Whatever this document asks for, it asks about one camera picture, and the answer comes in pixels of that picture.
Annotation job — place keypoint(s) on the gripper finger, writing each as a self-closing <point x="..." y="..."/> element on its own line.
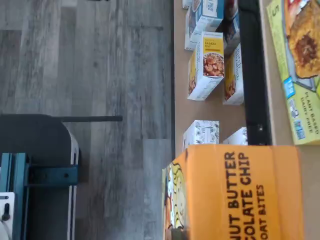
<point x="179" y="233"/>

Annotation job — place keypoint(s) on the orange Bobo's peanut butter box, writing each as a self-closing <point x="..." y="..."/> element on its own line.
<point x="225" y="200"/>

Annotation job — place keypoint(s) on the yellow label granola box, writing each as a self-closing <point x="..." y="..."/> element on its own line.
<point x="206" y="65"/>
<point x="233" y="80"/>

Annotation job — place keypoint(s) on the blue label granola box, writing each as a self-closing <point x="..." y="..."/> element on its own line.
<point x="231" y="25"/>
<point x="205" y="22"/>

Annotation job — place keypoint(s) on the green Bobo's apple pie box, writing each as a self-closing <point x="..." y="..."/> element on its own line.
<point x="300" y="50"/>

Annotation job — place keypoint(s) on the white patterned carton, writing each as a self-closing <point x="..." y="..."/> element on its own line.
<point x="201" y="132"/>
<point x="236" y="137"/>

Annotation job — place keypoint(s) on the dark gray platform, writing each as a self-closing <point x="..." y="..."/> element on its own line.
<point x="37" y="137"/>

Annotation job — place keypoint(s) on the teal metal frame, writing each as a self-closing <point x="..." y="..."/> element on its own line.
<point x="50" y="175"/>

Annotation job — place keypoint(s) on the white metal bracket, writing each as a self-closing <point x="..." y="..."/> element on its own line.
<point x="6" y="212"/>

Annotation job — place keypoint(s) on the black metal shelf frame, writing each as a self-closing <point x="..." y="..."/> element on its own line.
<point x="255" y="75"/>

